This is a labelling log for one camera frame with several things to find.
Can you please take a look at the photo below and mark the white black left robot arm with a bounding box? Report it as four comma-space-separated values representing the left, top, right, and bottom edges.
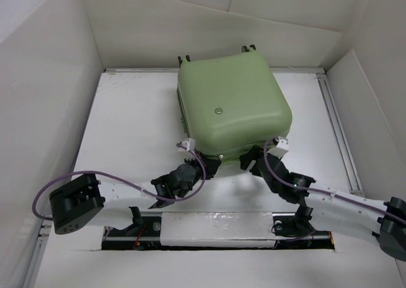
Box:
49, 150, 221, 236

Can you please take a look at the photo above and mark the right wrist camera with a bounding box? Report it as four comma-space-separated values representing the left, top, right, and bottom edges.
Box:
272, 136, 289, 159

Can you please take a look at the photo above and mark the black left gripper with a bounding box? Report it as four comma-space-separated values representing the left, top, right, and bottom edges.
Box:
176, 151, 219, 198

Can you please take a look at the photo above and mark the white foam block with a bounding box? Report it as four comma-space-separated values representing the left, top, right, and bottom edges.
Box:
160, 212, 276, 248

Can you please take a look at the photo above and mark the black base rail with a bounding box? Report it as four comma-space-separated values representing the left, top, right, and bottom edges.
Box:
101, 212, 335, 251

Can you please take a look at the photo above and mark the green hard-shell suitcase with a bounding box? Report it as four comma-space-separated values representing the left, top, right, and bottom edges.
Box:
177, 44, 292, 160

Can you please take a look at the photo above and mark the aluminium side rail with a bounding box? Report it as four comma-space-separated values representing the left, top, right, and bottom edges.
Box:
317, 74, 365, 197

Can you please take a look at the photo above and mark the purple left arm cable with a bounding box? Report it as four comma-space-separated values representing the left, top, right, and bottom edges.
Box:
33, 143, 209, 221

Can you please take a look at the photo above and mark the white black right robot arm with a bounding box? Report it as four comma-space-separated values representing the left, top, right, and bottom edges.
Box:
239, 145, 405, 261

